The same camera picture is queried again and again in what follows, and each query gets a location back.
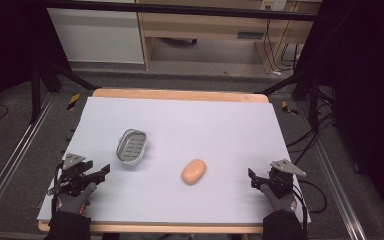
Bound person's right hand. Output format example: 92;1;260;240
259;183;298;215

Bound black curtain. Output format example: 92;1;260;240
294;0;384;234
0;0;71;133

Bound white cabinet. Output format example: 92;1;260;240
46;7;146;65

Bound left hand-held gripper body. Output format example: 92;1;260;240
59;152;95;198

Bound metal floor rail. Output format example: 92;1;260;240
0;92;57;232
296;99;368;240

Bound yellow black floor tape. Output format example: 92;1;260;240
66;93;81;111
281;100;300;116

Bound white power strip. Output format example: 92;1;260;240
260;0;288;11

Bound white table mat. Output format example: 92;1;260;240
36;96;312;225

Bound wooden table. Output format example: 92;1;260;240
37;87;271;235

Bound person's left hand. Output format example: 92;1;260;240
55;182;99;215

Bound black frame bar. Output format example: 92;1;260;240
42;0;318;23

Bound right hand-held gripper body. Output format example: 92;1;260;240
261;158;308;200

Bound black metal stand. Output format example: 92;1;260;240
254;68;336;129
29;58;99;125

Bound orange soap bar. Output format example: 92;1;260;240
180;158;208;186

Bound wooden desk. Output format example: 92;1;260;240
135;0;323;75

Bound black hanging cables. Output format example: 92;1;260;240
263;18;303;76

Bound black floor cables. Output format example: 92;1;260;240
285;96;338;166

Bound metal soap dish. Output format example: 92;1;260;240
115;128;149;166

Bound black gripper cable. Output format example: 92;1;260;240
291;179;328;231
47;161;65;216

